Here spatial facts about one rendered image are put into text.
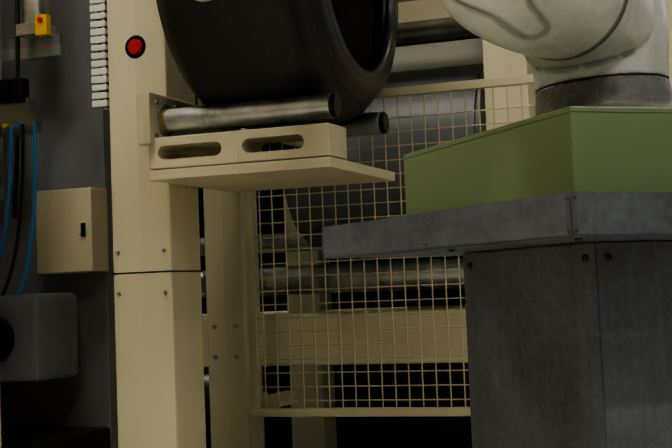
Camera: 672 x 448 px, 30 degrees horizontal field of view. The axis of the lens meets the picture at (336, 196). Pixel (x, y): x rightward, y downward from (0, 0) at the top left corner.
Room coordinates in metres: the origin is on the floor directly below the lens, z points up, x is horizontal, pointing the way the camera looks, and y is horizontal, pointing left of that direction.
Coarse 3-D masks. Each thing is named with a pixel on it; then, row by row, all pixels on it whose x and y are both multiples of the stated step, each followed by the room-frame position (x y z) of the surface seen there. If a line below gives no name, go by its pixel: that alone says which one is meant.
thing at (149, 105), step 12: (144, 96) 2.28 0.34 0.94; (156, 96) 2.31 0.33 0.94; (144, 108) 2.28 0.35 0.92; (156, 108) 2.31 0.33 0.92; (168, 108) 2.34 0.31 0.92; (144, 120) 2.28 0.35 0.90; (156, 120) 2.30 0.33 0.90; (144, 132) 2.28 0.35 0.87; (156, 132) 2.30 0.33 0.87; (180, 132) 2.39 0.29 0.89; (192, 132) 2.44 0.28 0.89; (204, 132) 2.49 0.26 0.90; (144, 144) 2.29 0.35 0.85
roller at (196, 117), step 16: (304, 96) 2.22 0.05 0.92; (320, 96) 2.21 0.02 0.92; (336, 96) 2.21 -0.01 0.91; (176, 112) 2.30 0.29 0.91; (192, 112) 2.29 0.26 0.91; (208, 112) 2.28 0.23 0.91; (224, 112) 2.27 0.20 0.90; (240, 112) 2.26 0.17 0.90; (256, 112) 2.25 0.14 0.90; (272, 112) 2.24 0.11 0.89; (288, 112) 2.23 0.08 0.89; (304, 112) 2.22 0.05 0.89; (320, 112) 2.21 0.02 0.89; (336, 112) 2.21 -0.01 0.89; (176, 128) 2.31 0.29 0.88; (192, 128) 2.30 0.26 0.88; (208, 128) 2.30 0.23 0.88
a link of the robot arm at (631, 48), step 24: (648, 0) 1.37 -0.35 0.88; (624, 24) 1.34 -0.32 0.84; (648, 24) 1.37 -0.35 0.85; (600, 48) 1.35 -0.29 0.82; (624, 48) 1.36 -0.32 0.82; (648, 48) 1.38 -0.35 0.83; (552, 72) 1.40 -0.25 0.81; (576, 72) 1.38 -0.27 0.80; (600, 72) 1.37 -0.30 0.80; (624, 72) 1.37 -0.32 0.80; (648, 72) 1.38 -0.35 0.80
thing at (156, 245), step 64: (128, 0) 2.42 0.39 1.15; (128, 64) 2.42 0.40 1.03; (128, 128) 2.42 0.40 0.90; (128, 192) 2.43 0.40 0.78; (192, 192) 2.49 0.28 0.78; (128, 256) 2.43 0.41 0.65; (192, 256) 2.48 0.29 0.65; (128, 320) 2.43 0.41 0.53; (192, 320) 2.47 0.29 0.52; (128, 384) 2.43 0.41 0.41; (192, 384) 2.46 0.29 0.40
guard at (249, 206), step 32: (384, 96) 2.67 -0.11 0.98; (480, 128) 2.60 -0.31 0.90; (384, 160) 2.68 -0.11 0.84; (320, 192) 2.73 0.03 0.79; (256, 224) 2.79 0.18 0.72; (416, 256) 2.66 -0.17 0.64; (256, 288) 2.79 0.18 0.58; (352, 288) 2.71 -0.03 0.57; (256, 320) 2.79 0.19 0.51; (288, 320) 2.76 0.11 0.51; (352, 320) 2.71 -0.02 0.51; (256, 352) 2.78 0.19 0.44; (448, 352) 2.64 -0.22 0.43; (256, 384) 2.78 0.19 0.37; (448, 384) 2.64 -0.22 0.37; (256, 416) 2.78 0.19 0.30; (288, 416) 2.76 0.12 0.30; (320, 416) 2.73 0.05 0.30; (352, 416) 2.70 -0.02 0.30; (384, 416) 2.68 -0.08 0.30; (416, 416) 2.66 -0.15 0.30
